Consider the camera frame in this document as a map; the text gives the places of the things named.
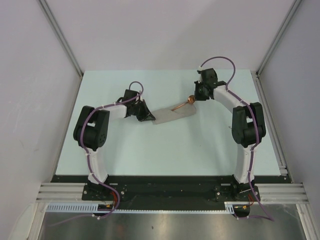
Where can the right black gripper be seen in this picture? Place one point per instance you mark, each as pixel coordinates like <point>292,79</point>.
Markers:
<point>198,97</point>

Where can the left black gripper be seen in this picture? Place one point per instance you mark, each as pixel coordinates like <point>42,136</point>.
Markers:
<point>146,112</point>

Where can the copper spoon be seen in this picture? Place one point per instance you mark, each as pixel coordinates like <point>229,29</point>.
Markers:
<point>190,101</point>

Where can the grey cloth napkin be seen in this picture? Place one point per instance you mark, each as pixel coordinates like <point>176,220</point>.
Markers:
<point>165,115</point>

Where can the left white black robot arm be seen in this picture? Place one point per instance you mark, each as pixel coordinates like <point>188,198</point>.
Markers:
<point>92,126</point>

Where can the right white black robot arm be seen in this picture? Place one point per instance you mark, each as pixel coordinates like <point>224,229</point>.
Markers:
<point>247,128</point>

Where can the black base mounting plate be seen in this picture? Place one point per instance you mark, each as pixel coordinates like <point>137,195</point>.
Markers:
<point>161,193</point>

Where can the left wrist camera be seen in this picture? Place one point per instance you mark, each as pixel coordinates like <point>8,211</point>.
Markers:
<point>139,99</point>

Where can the aluminium frame rail right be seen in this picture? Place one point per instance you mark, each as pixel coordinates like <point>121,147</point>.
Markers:
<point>271,127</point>

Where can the aluminium frame rail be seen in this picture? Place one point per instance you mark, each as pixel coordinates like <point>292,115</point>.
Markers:
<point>271,127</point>
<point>60,193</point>

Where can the aluminium frame rail left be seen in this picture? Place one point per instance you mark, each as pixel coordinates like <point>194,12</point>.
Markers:
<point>60,193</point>

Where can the aluminium frame post right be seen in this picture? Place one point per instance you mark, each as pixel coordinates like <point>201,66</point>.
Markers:
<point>290,15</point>

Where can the aluminium frame post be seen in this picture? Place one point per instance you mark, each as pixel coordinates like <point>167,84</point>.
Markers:
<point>290,15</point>
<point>49,15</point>

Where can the aluminium frame post left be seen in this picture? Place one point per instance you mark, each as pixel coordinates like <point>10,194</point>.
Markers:
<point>49,15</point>

